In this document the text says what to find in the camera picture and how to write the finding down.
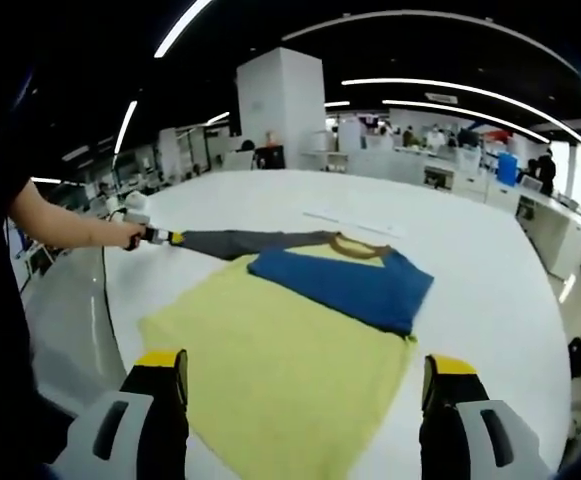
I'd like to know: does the short curved ceiling light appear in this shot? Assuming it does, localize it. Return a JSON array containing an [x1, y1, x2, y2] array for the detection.
[[382, 99, 551, 144]]

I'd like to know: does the long curved ceiling light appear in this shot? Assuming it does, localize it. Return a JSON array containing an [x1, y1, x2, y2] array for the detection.
[[341, 77, 581, 147]]

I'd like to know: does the white square pillar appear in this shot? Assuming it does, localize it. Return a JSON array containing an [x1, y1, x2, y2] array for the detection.
[[236, 47, 326, 171]]

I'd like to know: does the white desk row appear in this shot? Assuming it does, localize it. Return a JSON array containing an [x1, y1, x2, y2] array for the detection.
[[487, 179, 581, 301]]

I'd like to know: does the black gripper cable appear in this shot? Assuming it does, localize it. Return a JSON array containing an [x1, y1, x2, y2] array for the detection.
[[99, 244, 118, 346]]

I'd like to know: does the blue container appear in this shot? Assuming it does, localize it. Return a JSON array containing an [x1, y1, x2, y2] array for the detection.
[[498, 152, 519, 187]]

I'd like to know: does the person's left hand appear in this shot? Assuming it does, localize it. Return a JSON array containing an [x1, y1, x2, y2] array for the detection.
[[117, 223, 147, 250]]

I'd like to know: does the curved ceiling rail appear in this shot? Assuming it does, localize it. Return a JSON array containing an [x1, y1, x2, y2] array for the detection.
[[280, 9, 581, 84]]

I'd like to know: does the straight ceiling light strip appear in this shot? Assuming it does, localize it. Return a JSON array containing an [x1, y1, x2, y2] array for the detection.
[[113, 99, 139, 157], [153, 0, 214, 59]]

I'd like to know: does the yellow blue grey garment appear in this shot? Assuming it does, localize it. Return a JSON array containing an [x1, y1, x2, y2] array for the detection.
[[137, 228, 435, 480]]

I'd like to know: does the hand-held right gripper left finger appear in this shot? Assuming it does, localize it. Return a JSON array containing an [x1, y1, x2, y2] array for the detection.
[[67, 348, 191, 480]]

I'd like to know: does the black cabinet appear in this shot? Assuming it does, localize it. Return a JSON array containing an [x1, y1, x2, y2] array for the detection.
[[257, 144, 287, 171]]

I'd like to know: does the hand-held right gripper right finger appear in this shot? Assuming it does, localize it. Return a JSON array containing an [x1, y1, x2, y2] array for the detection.
[[418, 352, 554, 480]]

